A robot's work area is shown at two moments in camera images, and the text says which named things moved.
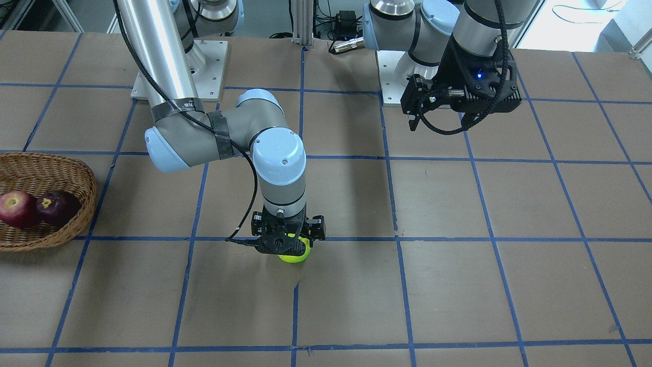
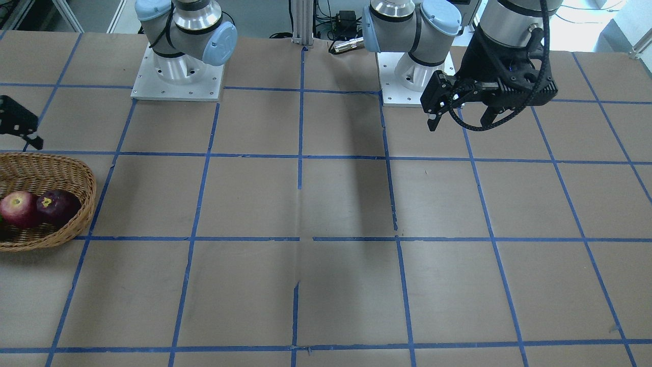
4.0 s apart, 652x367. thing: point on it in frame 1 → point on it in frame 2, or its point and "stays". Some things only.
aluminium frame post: (303, 27) stays
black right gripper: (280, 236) → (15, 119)
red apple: (18, 209) stays
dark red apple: (57, 208) stays
